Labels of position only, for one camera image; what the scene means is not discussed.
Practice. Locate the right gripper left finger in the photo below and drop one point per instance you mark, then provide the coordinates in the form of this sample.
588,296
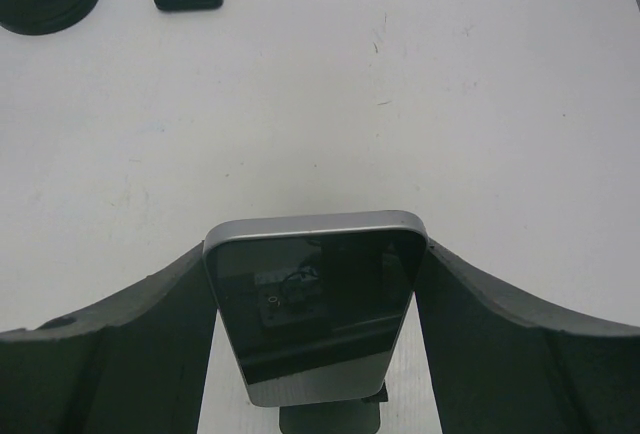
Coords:
133,362

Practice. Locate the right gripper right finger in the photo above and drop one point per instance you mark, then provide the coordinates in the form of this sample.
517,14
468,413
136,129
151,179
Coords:
504,361

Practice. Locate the silver edged black phone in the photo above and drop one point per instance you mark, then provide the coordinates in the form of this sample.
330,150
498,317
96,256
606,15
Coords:
313,305

